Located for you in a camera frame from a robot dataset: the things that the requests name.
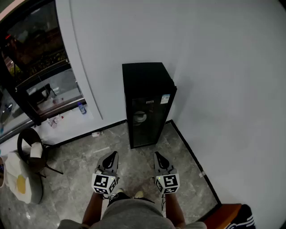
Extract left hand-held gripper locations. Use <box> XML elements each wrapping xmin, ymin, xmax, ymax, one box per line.
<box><xmin>91</xmin><ymin>151</ymin><xmax>120</xmax><ymax>195</ymax></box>

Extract small clear bottle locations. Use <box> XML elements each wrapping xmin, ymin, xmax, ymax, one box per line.
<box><xmin>46</xmin><ymin>118</ymin><xmax>58</xmax><ymax>129</ymax></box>

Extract orange wooden furniture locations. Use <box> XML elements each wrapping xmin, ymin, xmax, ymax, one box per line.
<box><xmin>200</xmin><ymin>203</ymin><xmax>243</xmax><ymax>229</ymax></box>

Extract black glass fridge door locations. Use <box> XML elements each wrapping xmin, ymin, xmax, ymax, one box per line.
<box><xmin>124</xmin><ymin>89</ymin><xmax>177</xmax><ymax>149</ymax></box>

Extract person's right forearm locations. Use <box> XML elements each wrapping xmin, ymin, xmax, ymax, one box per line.
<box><xmin>164</xmin><ymin>193</ymin><xmax>186</xmax><ymax>228</ymax></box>

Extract person's left forearm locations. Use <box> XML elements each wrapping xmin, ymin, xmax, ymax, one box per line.
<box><xmin>82</xmin><ymin>191</ymin><xmax>105</xmax><ymax>227</ymax></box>

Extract small red-capped bottle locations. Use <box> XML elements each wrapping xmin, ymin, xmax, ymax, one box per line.
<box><xmin>52</xmin><ymin>114</ymin><xmax>64</xmax><ymax>125</ymax></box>

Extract person's black shorts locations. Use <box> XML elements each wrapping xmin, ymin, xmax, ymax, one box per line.
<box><xmin>107</xmin><ymin>191</ymin><xmax>155</xmax><ymax>208</ymax></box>

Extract black white-striped garment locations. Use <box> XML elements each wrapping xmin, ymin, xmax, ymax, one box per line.
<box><xmin>224</xmin><ymin>204</ymin><xmax>257</xmax><ymax>229</ymax></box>

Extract black fridge cabinet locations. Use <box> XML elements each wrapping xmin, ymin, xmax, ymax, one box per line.
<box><xmin>122</xmin><ymin>62</ymin><xmax>178</xmax><ymax>94</ymax></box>

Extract black round-back chair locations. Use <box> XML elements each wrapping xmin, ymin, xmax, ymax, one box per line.
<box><xmin>17</xmin><ymin>127</ymin><xmax>64</xmax><ymax>179</ymax></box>

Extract black-framed window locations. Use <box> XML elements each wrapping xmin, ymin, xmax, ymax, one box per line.
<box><xmin>0</xmin><ymin>0</ymin><xmax>88</xmax><ymax>144</ymax></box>

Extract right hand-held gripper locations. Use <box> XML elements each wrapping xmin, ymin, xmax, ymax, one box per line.
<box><xmin>153</xmin><ymin>152</ymin><xmax>181</xmax><ymax>195</ymax></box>

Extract white cloth on chair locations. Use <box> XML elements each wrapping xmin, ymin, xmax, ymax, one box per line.
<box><xmin>29</xmin><ymin>141</ymin><xmax>43</xmax><ymax>158</ymax></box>

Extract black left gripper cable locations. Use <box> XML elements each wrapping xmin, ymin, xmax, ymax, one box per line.
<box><xmin>102</xmin><ymin>192</ymin><xmax>119</xmax><ymax>201</ymax></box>

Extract white egg-shaped cushion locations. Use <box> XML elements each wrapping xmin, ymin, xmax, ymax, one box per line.
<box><xmin>4</xmin><ymin>151</ymin><xmax>32</xmax><ymax>204</ymax></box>

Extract person's grey shirt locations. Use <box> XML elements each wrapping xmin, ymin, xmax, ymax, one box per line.
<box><xmin>57</xmin><ymin>198</ymin><xmax>208</xmax><ymax>229</ymax></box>

